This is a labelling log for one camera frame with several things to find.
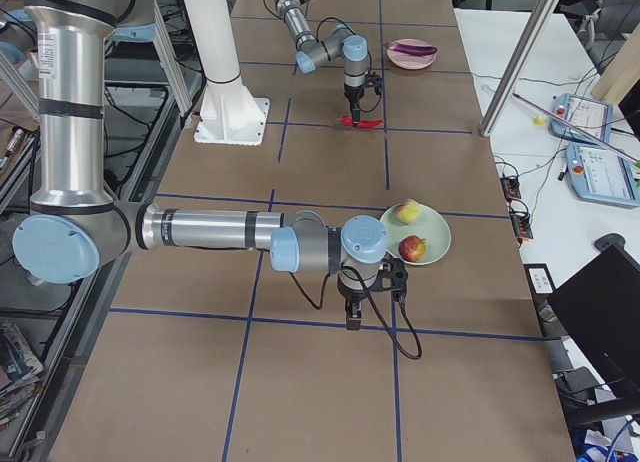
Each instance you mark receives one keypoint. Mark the purple eggplant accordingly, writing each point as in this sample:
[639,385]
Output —
[411,49]

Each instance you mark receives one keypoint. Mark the green pink peach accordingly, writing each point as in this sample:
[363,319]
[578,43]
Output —
[407,212]

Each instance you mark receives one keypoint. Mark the orange circuit board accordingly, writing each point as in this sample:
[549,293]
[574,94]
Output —
[518,210]

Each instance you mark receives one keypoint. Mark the blue teach pendant far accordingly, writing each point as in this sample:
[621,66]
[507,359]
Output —
[594,117]

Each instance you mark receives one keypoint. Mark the black monitor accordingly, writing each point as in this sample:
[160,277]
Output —
[599,309]

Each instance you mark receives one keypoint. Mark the red yellow pomegranate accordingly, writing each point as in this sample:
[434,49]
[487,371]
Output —
[412,248]

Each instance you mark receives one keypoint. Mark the aluminium frame post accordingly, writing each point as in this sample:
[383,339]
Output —
[540,14]

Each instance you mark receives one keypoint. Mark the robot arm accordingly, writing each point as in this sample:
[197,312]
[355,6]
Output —
[75,227]
[320,37]

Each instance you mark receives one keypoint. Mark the blue teach pendant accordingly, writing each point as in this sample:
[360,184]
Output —
[598,175]
[594,117]

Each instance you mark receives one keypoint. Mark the green plate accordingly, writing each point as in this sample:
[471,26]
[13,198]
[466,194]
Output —
[429,225]

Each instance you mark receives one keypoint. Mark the blue teach pendant near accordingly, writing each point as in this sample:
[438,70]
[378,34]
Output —
[598,175]

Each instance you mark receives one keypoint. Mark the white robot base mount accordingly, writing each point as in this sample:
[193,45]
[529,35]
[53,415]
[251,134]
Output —
[229,113]

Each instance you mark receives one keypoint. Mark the stack of books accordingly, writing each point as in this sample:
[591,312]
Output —
[21,372]

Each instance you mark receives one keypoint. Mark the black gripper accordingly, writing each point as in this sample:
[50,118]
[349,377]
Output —
[354,95]
[352,298]

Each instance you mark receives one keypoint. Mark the pink plate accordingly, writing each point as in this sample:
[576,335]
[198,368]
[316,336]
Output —
[410,62]

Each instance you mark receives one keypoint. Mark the red chili pepper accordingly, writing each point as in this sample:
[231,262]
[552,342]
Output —
[348,121]

